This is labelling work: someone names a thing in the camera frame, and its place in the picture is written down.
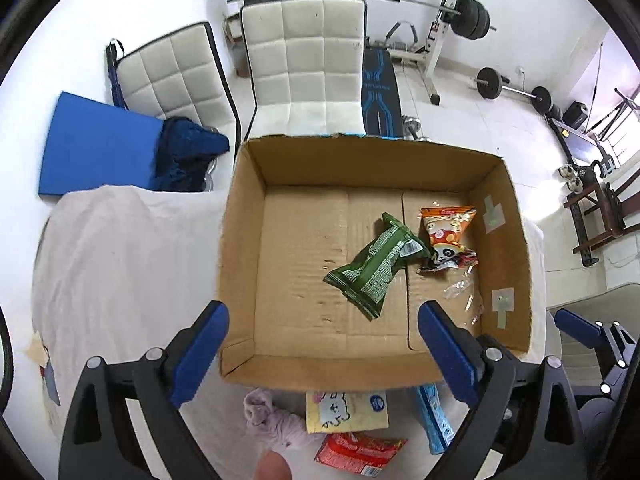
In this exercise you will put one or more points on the chrome dumbbell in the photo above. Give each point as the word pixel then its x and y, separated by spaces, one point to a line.
pixel 415 127

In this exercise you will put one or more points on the black exercise machine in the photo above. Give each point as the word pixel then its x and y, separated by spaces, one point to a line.
pixel 582 145

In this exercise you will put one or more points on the dark wooden stand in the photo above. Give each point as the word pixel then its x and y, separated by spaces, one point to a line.
pixel 600 215

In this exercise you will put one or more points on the white tablecloth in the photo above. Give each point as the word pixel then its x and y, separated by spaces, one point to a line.
pixel 130 270

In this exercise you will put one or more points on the green snack packet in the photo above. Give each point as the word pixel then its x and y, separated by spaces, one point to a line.
pixel 375 265

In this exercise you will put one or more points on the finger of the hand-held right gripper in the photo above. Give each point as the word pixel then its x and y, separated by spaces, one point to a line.
pixel 595 425
pixel 577 322

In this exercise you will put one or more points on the person's left hand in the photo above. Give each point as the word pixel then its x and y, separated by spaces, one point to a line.
pixel 272 466

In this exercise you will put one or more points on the long barbell with black plates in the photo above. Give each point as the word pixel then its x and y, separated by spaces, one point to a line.
pixel 470 17

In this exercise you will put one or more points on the short barbell with black plates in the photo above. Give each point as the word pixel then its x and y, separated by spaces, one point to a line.
pixel 492 82

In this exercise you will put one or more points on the orange panda snack packet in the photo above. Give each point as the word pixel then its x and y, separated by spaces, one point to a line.
pixel 446 232

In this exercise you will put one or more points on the dark blue cloth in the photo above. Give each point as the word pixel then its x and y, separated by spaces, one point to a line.
pixel 187 152

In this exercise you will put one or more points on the black and blue weight bench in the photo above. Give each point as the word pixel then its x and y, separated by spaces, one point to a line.
pixel 381 90

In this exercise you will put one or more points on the beige tape piece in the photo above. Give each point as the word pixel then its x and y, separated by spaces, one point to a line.
pixel 37 350

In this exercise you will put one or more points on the pale purple soft cloth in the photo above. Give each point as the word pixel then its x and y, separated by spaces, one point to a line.
pixel 280 422

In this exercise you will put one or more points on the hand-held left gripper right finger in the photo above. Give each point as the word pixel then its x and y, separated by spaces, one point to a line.
pixel 447 355

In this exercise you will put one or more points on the white quilted chair black frame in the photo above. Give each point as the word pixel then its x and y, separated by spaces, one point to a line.
pixel 170 80

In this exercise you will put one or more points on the blue foam mat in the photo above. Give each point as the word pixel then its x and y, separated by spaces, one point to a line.
pixel 95 145

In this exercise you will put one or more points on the white squat rack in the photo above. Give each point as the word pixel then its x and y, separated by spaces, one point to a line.
pixel 440 45

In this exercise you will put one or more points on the light blue packet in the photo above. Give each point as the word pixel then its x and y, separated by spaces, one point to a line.
pixel 434 420

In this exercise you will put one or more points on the yellow cartoon packet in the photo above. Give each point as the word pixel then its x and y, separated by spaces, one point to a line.
pixel 345 412

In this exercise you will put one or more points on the clear plastic wrapper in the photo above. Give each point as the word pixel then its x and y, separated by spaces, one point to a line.
pixel 465 292

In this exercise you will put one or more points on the dark red small packet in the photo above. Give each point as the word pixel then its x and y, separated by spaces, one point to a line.
pixel 462 260

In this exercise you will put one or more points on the red snack packet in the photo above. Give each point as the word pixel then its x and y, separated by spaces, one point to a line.
pixel 360 455

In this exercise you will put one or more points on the cardboard box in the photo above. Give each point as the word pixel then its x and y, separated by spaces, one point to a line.
pixel 300 260

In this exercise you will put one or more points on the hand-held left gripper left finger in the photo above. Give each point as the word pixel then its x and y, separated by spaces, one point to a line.
pixel 200 355

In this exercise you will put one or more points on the pair of white shoes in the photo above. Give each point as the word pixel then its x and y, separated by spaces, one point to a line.
pixel 571 177

